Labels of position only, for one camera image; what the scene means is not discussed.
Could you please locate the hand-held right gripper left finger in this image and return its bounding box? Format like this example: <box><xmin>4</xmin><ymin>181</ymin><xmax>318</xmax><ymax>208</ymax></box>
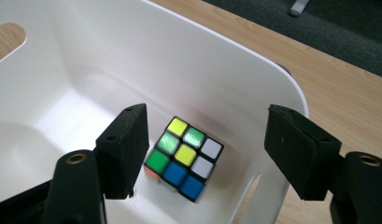
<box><xmin>94</xmin><ymin>103</ymin><xmax>150</xmax><ymax>201</ymax></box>

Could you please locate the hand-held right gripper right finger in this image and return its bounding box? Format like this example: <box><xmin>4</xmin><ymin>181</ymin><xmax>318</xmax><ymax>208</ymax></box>
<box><xmin>263</xmin><ymin>104</ymin><xmax>343</xmax><ymax>202</ymax></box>

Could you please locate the multicoloured puzzle cube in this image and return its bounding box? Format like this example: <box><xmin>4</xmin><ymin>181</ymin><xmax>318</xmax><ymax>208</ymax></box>
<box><xmin>143</xmin><ymin>116</ymin><xmax>225</xmax><ymax>203</ymax></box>

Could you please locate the white plastic bin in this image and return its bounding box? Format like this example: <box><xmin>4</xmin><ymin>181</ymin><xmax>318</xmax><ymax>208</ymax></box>
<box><xmin>0</xmin><ymin>0</ymin><xmax>310</xmax><ymax>224</ymax></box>

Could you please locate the white metal stand frame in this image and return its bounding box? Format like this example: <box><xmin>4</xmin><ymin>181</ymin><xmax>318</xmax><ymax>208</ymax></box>
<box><xmin>288</xmin><ymin>0</ymin><xmax>312</xmax><ymax>18</ymax></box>

